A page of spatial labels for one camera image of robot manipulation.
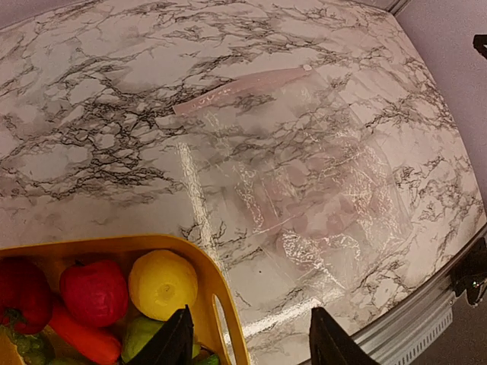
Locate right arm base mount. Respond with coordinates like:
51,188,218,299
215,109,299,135
450,237,486,306

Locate clear zip top bag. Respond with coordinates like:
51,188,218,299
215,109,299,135
173,65,412,295

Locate yellow plastic basket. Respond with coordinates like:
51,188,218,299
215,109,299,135
1,234,250,364

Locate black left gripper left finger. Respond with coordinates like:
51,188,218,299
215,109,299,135
131,305,194,365

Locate red toy apple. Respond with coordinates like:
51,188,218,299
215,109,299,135
59,260,129,328

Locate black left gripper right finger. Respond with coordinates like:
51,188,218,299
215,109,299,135
309,307,371,365

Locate yellow toy lemon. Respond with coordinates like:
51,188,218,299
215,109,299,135
128,249,199,321

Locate aluminium table front rail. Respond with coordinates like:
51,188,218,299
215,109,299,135
352,227,486,364

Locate orange toy carrot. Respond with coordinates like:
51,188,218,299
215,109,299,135
49,296,122,365

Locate green toy grapes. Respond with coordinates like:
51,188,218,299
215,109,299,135
1,309,56,365

